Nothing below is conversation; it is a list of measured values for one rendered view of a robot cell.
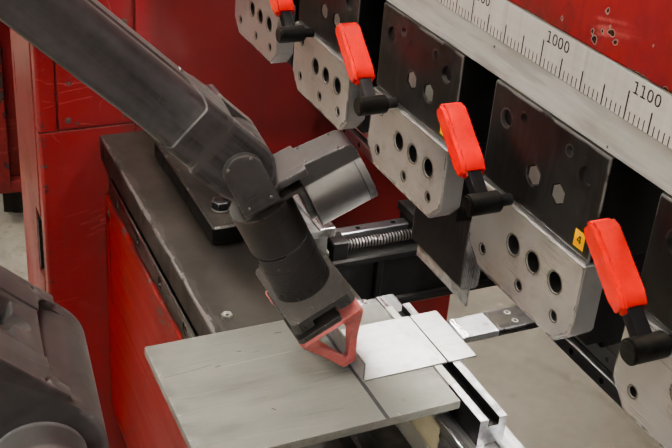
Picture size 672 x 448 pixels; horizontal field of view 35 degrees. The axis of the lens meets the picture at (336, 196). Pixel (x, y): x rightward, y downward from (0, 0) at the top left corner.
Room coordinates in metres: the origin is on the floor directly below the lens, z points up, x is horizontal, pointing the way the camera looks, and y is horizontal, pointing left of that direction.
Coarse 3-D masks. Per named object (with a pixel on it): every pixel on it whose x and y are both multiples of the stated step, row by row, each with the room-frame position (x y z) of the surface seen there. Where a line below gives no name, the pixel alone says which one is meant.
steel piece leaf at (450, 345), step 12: (432, 312) 0.95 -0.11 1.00; (420, 324) 0.93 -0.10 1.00; (432, 324) 0.93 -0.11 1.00; (444, 324) 0.93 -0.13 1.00; (432, 336) 0.91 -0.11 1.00; (444, 336) 0.91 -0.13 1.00; (456, 336) 0.91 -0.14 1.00; (444, 348) 0.89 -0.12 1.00; (456, 348) 0.89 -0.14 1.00; (468, 348) 0.89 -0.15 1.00; (456, 360) 0.87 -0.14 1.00
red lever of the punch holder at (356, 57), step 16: (336, 32) 0.97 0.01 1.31; (352, 32) 0.96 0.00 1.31; (352, 48) 0.94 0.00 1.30; (352, 64) 0.93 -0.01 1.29; (368, 64) 0.94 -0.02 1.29; (352, 80) 0.93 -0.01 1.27; (368, 80) 0.93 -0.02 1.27; (368, 96) 0.91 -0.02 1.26; (384, 96) 0.92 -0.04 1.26; (368, 112) 0.90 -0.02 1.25; (384, 112) 0.91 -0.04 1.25
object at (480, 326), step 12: (492, 312) 0.96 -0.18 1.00; (504, 312) 0.96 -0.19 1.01; (516, 312) 0.96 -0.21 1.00; (456, 324) 0.93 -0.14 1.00; (468, 324) 0.93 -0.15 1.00; (480, 324) 0.94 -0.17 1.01; (492, 324) 0.94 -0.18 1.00; (504, 324) 0.94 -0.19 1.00; (516, 324) 0.94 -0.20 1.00; (528, 324) 0.94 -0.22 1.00; (468, 336) 0.91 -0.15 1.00; (480, 336) 0.92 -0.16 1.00; (492, 336) 0.92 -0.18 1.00
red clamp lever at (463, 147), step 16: (448, 112) 0.78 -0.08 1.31; (464, 112) 0.78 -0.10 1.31; (448, 128) 0.77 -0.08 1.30; (464, 128) 0.77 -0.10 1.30; (448, 144) 0.77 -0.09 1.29; (464, 144) 0.76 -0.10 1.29; (464, 160) 0.75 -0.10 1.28; (480, 160) 0.75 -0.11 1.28; (464, 176) 0.75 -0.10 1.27; (480, 176) 0.75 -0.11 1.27; (480, 192) 0.74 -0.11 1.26; (496, 192) 0.74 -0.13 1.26; (464, 208) 0.73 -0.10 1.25; (480, 208) 0.72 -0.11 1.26; (496, 208) 0.73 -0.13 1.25
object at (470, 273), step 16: (416, 208) 0.94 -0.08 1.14; (416, 224) 0.93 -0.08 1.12; (432, 224) 0.91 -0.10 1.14; (448, 224) 0.88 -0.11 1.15; (464, 224) 0.86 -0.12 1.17; (416, 240) 0.93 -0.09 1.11; (432, 240) 0.90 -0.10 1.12; (448, 240) 0.88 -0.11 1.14; (464, 240) 0.85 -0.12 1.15; (432, 256) 0.90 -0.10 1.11; (448, 256) 0.87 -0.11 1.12; (464, 256) 0.85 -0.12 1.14; (448, 272) 0.87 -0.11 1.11; (464, 272) 0.85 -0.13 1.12; (464, 288) 0.85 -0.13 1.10; (464, 304) 0.85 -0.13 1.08
